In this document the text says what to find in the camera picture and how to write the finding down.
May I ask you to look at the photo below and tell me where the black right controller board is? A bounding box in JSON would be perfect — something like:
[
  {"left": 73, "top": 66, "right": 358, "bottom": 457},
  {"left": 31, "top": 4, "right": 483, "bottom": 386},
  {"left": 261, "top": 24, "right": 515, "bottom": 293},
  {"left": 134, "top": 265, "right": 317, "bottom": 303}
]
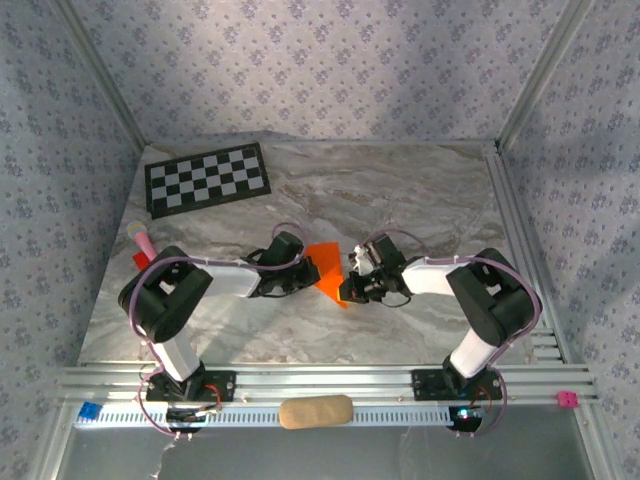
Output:
[{"left": 448, "top": 405, "right": 487, "bottom": 433}]

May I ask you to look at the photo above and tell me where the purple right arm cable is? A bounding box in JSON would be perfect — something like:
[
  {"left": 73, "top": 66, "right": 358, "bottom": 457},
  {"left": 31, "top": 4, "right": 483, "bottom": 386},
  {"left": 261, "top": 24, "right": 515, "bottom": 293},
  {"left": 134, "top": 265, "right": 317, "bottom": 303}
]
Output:
[{"left": 357, "top": 228, "right": 545, "bottom": 440}]

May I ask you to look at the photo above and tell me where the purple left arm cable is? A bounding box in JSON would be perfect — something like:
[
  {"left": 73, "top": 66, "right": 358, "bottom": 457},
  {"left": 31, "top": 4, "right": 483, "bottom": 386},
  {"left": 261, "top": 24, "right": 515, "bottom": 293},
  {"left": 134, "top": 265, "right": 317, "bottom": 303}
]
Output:
[{"left": 128, "top": 222, "right": 309, "bottom": 441}]

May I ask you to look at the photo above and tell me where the aluminium side rail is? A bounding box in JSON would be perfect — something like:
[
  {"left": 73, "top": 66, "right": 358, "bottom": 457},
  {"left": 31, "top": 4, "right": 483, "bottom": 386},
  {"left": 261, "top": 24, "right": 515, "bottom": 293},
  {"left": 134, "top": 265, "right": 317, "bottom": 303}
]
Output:
[{"left": 482, "top": 144, "right": 569, "bottom": 364}]

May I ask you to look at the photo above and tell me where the black left controller board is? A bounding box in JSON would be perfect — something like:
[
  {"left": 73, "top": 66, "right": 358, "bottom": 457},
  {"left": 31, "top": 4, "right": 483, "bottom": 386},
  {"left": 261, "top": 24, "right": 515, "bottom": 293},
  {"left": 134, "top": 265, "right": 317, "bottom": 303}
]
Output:
[{"left": 166, "top": 407, "right": 224, "bottom": 434}]

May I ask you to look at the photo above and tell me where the long aluminium mounting rail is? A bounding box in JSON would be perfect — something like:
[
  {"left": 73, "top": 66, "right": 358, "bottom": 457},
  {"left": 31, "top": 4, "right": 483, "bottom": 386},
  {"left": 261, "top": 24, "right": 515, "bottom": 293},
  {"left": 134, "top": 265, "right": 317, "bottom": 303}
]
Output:
[{"left": 54, "top": 363, "right": 599, "bottom": 406}]

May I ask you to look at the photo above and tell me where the aluminium frame post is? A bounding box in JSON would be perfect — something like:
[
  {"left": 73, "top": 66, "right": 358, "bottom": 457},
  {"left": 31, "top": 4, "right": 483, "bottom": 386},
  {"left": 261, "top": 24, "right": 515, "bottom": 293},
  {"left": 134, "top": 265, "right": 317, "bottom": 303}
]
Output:
[
  {"left": 497, "top": 0, "right": 597, "bottom": 154},
  {"left": 49, "top": 0, "right": 150, "bottom": 154}
]

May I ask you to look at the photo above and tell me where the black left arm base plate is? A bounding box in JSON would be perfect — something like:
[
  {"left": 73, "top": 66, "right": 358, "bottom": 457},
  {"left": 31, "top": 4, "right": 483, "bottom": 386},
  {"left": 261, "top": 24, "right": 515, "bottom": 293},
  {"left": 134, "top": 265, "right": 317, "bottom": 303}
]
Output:
[{"left": 144, "top": 369, "right": 237, "bottom": 404}]

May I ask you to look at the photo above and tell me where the black controller board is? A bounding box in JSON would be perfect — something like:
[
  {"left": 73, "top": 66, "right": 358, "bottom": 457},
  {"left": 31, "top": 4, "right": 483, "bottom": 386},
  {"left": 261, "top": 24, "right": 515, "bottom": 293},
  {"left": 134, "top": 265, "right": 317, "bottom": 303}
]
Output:
[
  {"left": 448, "top": 405, "right": 487, "bottom": 433},
  {"left": 166, "top": 407, "right": 224, "bottom": 434}
]

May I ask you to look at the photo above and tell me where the black and white checkerboard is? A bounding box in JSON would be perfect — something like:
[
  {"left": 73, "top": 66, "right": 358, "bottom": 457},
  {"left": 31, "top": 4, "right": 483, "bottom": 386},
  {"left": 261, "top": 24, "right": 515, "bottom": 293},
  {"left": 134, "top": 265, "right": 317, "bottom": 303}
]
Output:
[{"left": 143, "top": 142, "right": 272, "bottom": 221}]

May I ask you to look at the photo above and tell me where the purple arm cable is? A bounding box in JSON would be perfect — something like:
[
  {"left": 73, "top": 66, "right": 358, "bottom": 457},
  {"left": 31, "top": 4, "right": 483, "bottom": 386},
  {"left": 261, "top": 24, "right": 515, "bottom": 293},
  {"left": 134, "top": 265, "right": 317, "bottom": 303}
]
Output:
[
  {"left": 357, "top": 228, "right": 545, "bottom": 440},
  {"left": 128, "top": 222, "right": 309, "bottom": 441}
]

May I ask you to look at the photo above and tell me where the white slotted cable duct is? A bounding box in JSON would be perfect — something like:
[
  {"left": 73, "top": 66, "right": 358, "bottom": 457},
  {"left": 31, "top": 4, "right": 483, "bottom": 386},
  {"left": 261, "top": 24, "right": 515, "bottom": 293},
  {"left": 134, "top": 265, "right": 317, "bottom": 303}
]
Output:
[{"left": 73, "top": 403, "right": 459, "bottom": 429}]

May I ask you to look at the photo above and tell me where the orange paper sheet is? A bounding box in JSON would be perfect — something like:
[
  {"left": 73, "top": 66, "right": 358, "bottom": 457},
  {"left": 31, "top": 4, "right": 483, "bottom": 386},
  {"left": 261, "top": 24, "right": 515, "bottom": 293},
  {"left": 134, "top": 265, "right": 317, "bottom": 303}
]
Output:
[{"left": 305, "top": 241, "right": 351, "bottom": 309}]

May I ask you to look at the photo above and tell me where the tan cork oval pad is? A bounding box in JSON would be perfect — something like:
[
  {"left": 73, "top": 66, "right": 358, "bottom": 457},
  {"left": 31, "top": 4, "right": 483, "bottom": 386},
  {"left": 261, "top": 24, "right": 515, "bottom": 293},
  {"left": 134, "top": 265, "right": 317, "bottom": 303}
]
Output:
[{"left": 278, "top": 394, "right": 355, "bottom": 431}]

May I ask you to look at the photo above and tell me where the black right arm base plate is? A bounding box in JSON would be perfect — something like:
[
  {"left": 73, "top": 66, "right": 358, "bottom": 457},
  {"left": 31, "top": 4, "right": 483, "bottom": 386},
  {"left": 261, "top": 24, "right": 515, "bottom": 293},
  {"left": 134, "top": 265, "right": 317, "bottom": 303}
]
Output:
[{"left": 410, "top": 368, "right": 504, "bottom": 402}]

